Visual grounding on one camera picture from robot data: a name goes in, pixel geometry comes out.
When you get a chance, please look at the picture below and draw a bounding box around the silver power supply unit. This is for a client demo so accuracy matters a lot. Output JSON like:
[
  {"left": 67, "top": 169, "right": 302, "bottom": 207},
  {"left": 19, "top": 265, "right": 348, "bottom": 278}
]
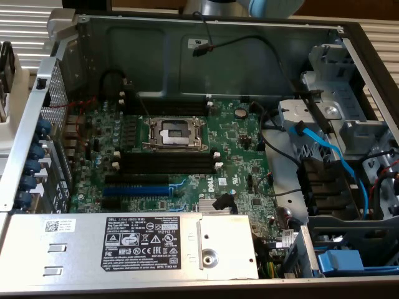
[{"left": 0, "top": 213, "right": 259, "bottom": 284}]

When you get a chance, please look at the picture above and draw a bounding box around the green Dell motherboard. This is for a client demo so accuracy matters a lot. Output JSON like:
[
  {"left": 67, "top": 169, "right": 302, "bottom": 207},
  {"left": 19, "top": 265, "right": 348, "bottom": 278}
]
[{"left": 67, "top": 98, "right": 281, "bottom": 247}]

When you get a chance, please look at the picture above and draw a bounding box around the thin red wire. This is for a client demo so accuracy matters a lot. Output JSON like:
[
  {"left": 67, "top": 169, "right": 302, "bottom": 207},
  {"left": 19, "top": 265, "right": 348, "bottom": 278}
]
[
  {"left": 49, "top": 95, "right": 98, "bottom": 147},
  {"left": 372, "top": 164, "right": 399, "bottom": 188}
]

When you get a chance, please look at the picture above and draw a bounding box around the silver metal disk bay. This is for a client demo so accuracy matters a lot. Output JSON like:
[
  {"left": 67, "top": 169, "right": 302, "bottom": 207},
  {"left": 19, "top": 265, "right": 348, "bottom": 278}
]
[{"left": 277, "top": 43, "right": 399, "bottom": 219}]

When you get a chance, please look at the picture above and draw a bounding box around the blue SATA wire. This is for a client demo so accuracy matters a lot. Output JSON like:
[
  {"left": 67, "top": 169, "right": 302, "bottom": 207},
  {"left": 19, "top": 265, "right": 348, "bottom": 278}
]
[{"left": 288, "top": 123, "right": 370, "bottom": 219}]

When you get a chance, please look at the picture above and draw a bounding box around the blue expansion slot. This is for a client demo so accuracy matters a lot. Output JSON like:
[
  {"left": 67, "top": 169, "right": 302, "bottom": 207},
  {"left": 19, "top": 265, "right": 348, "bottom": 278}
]
[{"left": 102, "top": 185, "right": 171, "bottom": 197}]

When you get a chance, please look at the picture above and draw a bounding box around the black plastic connector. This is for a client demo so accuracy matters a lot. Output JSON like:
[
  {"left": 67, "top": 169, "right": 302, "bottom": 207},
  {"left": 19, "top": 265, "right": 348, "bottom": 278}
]
[{"left": 211, "top": 192, "right": 236, "bottom": 211}]

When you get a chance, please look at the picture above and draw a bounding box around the silver chipset heatsink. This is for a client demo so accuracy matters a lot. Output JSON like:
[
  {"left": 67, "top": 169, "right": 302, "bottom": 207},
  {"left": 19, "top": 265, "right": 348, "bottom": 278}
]
[{"left": 198, "top": 199, "right": 238, "bottom": 216}]

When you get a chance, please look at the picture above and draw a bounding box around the white plastic parts rack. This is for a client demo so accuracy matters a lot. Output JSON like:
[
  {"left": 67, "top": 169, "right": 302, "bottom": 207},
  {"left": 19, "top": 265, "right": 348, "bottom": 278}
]
[{"left": 0, "top": 54, "right": 32, "bottom": 151}]

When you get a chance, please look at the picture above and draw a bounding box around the long black expansion slot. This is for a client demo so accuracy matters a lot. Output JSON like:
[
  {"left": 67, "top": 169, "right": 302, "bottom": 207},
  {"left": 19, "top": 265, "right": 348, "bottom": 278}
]
[{"left": 104, "top": 174, "right": 171, "bottom": 185}]

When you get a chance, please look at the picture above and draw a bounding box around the metal CPU socket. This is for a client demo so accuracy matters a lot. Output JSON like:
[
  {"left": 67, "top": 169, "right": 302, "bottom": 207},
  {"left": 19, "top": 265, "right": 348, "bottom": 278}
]
[{"left": 142, "top": 115, "right": 209, "bottom": 153}]

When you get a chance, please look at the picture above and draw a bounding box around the black plastic bar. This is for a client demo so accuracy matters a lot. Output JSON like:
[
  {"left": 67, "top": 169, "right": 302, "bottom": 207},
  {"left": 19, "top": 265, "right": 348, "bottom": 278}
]
[{"left": 291, "top": 79, "right": 333, "bottom": 131}]

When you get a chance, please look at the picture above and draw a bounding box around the black looped wire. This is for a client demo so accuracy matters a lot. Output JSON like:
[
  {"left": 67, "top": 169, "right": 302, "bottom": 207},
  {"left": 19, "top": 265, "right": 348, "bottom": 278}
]
[{"left": 99, "top": 70, "right": 128, "bottom": 101}]

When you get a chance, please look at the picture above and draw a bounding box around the yellow green wire bundle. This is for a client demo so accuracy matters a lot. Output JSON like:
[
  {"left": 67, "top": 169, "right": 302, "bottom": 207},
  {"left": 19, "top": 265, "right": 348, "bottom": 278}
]
[{"left": 258, "top": 260, "right": 282, "bottom": 278}]

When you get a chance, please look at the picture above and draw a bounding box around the short black expansion slot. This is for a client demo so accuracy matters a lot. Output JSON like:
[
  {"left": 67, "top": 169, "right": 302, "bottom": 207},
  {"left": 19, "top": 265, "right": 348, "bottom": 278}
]
[{"left": 101, "top": 197, "right": 122, "bottom": 209}]

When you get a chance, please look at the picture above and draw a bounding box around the black wire with connector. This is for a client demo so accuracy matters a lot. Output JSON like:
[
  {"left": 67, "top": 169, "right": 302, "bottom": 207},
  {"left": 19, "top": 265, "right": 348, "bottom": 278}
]
[{"left": 191, "top": 11, "right": 315, "bottom": 97}]

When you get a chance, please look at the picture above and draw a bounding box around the open grey PC case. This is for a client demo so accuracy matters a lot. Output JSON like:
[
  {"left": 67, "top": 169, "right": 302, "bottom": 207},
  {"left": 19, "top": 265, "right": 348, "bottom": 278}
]
[{"left": 0, "top": 7, "right": 399, "bottom": 295}]

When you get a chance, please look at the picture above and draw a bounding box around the blue plastic latch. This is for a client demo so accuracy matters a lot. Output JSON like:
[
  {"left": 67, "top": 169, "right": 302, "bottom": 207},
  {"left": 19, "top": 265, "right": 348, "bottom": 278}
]
[{"left": 316, "top": 249, "right": 365, "bottom": 277}]

